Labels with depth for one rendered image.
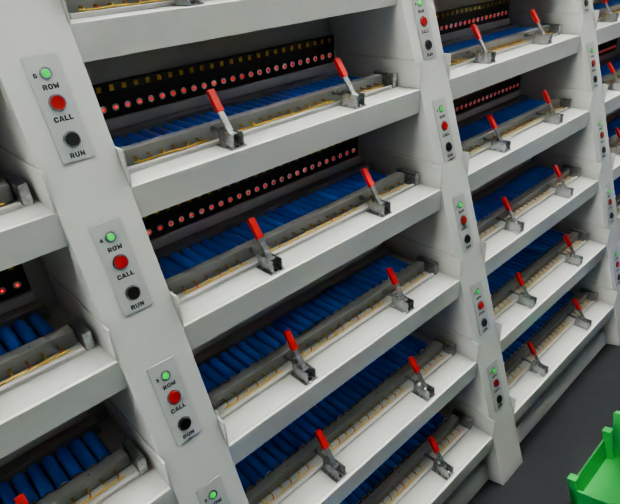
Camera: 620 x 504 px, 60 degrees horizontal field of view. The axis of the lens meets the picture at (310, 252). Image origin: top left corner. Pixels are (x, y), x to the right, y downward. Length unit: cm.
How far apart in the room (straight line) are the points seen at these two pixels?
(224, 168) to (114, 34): 22
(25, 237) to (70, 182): 8
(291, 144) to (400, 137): 35
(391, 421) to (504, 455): 41
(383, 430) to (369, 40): 77
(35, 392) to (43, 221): 21
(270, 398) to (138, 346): 26
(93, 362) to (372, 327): 52
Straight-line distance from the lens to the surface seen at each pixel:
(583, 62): 171
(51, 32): 73
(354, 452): 108
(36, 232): 70
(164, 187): 75
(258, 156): 83
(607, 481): 148
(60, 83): 72
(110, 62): 96
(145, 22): 78
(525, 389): 152
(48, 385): 75
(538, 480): 149
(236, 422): 88
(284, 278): 85
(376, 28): 115
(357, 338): 101
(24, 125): 70
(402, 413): 114
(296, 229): 94
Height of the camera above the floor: 100
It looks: 16 degrees down
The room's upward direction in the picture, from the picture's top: 16 degrees counter-clockwise
